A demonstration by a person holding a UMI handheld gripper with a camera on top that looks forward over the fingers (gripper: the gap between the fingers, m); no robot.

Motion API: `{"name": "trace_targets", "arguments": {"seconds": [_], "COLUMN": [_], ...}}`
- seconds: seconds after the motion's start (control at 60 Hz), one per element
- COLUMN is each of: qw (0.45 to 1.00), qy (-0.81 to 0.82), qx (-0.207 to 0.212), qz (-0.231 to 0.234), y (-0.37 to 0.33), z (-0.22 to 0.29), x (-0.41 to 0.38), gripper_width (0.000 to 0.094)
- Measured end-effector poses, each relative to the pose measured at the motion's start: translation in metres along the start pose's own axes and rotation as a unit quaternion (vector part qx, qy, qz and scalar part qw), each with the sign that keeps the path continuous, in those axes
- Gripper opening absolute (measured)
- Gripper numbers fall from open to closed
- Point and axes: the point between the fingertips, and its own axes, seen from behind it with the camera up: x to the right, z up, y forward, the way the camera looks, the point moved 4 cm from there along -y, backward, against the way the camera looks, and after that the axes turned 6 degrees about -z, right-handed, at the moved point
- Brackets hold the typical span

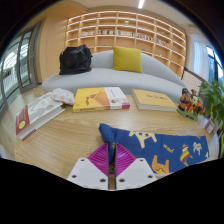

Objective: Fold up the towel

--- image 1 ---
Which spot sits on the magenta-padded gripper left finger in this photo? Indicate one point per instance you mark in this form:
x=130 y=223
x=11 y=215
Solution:
x=87 y=173

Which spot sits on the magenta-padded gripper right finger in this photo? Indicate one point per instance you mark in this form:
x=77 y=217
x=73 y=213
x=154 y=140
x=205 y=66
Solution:
x=136 y=173

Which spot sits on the blue printed towel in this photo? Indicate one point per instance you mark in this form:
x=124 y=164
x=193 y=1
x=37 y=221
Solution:
x=173 y=146

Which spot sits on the yellow and white book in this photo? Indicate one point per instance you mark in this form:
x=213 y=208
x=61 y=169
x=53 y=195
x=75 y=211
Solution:
x=96 y=99

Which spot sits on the plain yellow book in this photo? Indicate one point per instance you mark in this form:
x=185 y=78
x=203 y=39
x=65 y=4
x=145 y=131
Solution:
x=153 y=99

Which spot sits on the red and white book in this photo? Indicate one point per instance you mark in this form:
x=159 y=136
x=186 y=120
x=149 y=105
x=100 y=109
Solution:
x=36 y=115

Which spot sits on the white dotted pouch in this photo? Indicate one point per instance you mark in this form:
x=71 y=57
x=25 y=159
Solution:
x=63 y=96

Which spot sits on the colourful three-figure figurine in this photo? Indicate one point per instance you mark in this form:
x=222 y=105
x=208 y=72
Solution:
x=190 y=105

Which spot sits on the grey sofa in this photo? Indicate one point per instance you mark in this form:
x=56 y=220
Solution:
x=110 y=80

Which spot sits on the potted green plant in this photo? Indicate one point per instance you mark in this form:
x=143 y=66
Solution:
x=213 y=100

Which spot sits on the black bag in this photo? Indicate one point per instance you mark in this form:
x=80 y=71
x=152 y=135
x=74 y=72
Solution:
x=75 y=60

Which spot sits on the yellow cushion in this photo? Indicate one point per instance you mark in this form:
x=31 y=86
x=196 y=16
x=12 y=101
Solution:
x=127 y=59

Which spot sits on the glass door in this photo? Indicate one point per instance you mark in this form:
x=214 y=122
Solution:
x=16 y=66

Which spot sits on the white curtain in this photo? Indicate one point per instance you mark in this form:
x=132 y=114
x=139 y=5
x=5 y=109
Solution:
x=200 y=60

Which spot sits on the window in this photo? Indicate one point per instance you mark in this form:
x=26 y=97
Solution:
x=215 y=66

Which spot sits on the wooden shelf unit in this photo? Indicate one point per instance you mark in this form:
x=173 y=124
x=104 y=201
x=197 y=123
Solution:
x=126 y=31

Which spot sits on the ceiling strip light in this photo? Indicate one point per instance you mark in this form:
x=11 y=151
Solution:
x=141 y=4

